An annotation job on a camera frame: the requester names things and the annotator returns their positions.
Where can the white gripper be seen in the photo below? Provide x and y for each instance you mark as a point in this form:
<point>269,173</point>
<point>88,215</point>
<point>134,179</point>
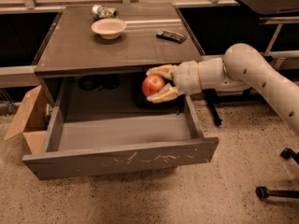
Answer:
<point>187,76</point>

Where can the red apple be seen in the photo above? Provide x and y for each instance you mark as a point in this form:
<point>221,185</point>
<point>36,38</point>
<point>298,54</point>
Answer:
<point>152,84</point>

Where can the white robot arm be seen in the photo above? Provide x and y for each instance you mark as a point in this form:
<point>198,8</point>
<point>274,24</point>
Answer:
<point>241,67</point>

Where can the grey counter cabinet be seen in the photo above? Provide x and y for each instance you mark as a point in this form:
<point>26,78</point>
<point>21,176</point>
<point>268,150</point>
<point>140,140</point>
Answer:
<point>75,50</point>

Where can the grey open drawer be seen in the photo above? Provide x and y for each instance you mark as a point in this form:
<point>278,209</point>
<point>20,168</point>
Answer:
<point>112,130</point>

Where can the black remote control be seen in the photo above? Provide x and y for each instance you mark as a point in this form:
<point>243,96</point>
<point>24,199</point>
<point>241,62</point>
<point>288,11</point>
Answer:
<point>171,36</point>

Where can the white paper bowl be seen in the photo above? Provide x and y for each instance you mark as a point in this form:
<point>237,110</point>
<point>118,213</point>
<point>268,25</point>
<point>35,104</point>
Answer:
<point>109,28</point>

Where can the black side desk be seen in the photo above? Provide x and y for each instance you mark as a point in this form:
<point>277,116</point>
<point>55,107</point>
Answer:
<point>226,27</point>

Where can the black caster wheel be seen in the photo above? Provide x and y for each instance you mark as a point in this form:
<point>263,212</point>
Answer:
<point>264,192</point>

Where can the brown cardboard box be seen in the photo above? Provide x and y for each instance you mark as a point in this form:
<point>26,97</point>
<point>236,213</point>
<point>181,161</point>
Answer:
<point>30,120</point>

